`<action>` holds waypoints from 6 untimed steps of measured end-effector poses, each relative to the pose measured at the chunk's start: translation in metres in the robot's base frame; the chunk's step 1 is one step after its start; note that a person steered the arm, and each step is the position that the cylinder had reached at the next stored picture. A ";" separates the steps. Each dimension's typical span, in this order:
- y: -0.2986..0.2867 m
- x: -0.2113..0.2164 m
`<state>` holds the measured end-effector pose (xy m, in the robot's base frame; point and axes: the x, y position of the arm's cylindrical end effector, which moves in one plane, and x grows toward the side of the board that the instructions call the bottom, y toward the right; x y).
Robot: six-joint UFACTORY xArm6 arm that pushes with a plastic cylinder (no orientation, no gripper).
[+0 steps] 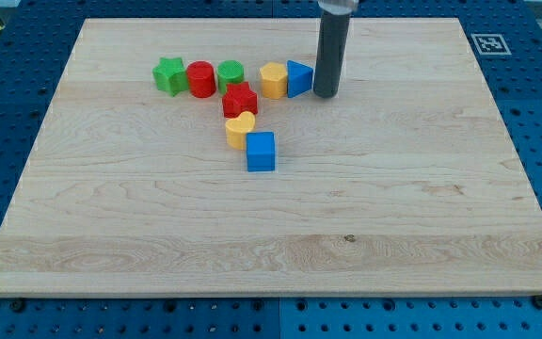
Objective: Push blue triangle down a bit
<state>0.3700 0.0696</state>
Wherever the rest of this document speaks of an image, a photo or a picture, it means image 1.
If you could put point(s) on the blue triangle block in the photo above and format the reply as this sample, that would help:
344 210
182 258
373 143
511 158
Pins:
299 78

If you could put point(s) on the green cylinder block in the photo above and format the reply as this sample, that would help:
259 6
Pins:
229 72

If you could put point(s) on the white fiducial marker tag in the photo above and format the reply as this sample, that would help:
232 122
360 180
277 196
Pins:
490 44

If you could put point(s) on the black bolt front right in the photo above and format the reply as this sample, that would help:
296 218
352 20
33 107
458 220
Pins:
537 302

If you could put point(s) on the yellow hexagon block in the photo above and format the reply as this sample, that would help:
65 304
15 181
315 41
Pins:
274 80

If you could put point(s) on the red star block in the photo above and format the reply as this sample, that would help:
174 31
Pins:
239 98

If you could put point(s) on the light wooden board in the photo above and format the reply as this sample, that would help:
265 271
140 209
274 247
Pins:
406 184

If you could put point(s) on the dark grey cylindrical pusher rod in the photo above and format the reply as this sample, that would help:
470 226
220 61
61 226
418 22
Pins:
330 51

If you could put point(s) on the yellow heart block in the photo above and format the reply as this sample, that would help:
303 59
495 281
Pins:
237 128

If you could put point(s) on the silver rod mount collar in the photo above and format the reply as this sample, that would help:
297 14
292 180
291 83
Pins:
339 6

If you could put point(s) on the black bolt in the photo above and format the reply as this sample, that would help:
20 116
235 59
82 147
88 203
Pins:
537 302
17 305

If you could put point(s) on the red cylinder block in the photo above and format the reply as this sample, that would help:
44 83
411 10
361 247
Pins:
201 79

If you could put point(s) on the green star block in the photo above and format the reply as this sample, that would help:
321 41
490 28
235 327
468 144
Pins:
170 75

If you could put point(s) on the blue cube block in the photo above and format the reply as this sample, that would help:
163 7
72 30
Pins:
261 151

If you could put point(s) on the black bolt front left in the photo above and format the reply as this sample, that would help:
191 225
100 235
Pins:
17 305

